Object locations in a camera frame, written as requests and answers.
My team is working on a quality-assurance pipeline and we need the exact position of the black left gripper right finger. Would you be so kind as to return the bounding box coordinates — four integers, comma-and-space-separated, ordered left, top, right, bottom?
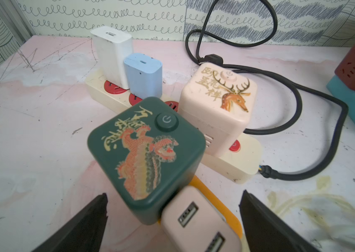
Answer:
239, 190, 318, 252

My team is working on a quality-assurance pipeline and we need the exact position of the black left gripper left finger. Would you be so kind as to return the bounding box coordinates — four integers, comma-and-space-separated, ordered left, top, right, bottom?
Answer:
34, 193, 108, 252

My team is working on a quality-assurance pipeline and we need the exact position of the pink dual USB charger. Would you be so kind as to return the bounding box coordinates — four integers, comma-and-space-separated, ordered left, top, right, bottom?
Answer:
161, 186, 242, 252

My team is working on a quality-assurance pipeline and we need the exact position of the orange power strip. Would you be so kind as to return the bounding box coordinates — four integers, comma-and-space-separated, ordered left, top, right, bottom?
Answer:
189, 175, 244, 239

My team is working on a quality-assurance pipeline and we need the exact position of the green dragon cube socket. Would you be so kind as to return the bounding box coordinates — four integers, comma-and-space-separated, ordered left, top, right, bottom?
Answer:
87, 97, 206, 225

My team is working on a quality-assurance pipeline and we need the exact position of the pink deer cube socket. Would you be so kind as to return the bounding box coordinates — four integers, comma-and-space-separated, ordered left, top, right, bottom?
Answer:
178, 63, 258, 157

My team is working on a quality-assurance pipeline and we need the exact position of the light blue USB charger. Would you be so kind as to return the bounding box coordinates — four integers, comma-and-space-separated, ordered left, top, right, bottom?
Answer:
124, 53, 163, 99

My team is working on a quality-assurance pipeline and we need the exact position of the white USB charger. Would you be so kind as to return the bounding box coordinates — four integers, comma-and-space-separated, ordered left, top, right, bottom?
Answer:
90, 26, 133, 90

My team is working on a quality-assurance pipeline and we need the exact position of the black power cable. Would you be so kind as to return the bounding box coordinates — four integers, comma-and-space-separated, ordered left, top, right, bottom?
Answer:
185, 0, 350, 182

